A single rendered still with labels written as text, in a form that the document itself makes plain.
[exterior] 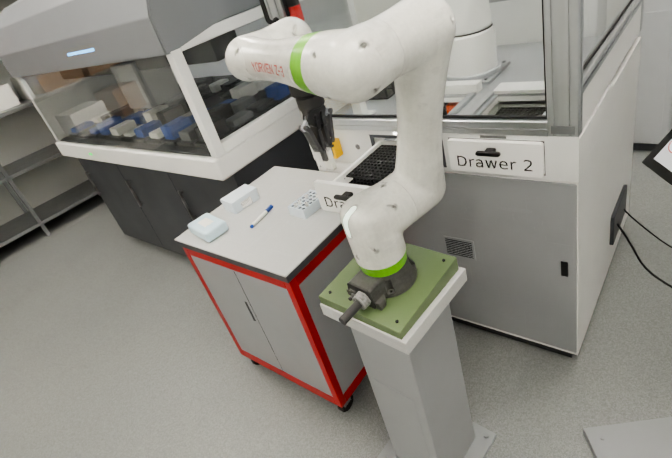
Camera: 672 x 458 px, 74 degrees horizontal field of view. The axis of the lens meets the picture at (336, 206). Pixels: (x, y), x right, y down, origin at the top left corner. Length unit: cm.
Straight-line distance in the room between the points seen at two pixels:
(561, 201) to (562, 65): 41
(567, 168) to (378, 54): 82
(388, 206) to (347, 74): 38
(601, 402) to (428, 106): 131
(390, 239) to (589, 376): 113
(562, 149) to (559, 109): 12
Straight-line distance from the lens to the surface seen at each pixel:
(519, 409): 187
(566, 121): 137
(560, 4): 128
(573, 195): 147
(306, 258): 142
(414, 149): 100
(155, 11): 190
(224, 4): 209
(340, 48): 75
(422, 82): 89
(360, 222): 100
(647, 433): 183
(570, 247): 159
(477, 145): 146
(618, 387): 196
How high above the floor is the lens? 156
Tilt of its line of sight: 30 degrees down
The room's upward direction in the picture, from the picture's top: 18 degrees counter-clockwise
